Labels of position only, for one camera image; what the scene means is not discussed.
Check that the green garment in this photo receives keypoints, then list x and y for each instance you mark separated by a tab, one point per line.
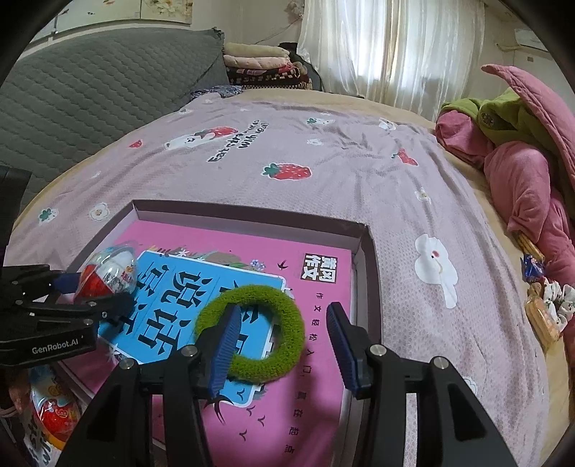
516	116

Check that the white printed scrunchie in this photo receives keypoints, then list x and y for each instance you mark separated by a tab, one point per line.
559	301

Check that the beige folded blanket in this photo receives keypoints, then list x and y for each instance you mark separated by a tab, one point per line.
256	49

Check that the pink strawberry printed blanket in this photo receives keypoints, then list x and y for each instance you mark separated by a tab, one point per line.
359	157

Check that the pink padded garment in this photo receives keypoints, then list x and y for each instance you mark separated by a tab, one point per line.
521	179

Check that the wall painting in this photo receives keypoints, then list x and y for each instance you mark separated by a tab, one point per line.
148	6

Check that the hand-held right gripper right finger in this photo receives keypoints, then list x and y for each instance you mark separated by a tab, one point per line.
341	354

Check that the red and clear toy egg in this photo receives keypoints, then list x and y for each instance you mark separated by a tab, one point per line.
108	274
56	413

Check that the black bag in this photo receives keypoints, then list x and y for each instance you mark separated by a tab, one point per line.
296	51

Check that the dark patterned folded blanket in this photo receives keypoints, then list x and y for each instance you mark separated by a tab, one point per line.
269	78

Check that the grey cardboard box pink bottom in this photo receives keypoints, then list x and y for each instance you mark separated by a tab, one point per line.
314	404

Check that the yellow biscuit packet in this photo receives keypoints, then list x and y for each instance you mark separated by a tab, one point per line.
528	246

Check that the blue patterned cloth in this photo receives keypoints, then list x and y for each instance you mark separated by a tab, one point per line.
220	92

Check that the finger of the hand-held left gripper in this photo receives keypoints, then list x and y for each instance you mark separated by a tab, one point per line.
67	282
112	307

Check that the clear biscuit packet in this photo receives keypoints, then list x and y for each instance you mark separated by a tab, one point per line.
543	321

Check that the grey quilted headboard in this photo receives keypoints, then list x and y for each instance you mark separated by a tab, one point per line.
90	90

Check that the pink quilted cover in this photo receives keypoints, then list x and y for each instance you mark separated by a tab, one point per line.
539	99

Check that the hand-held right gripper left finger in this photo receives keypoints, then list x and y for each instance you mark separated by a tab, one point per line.
224	354

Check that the blue candy wrapper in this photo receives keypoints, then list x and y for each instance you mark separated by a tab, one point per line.
533	268

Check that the white air conditioner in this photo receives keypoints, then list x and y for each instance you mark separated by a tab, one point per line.
532	39

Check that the white sheer curtain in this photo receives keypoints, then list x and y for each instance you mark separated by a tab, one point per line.
395	45

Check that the pink folded blanket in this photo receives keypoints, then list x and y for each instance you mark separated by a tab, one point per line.
258	63

